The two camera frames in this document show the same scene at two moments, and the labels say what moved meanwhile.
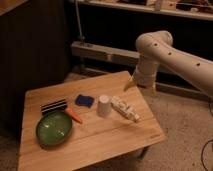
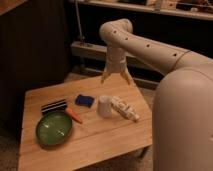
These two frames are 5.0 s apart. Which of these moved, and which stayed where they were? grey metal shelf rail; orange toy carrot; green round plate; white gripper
Moved: white gripper
Stayed: grey metal shelf rail; green round plate; orange toy carrot
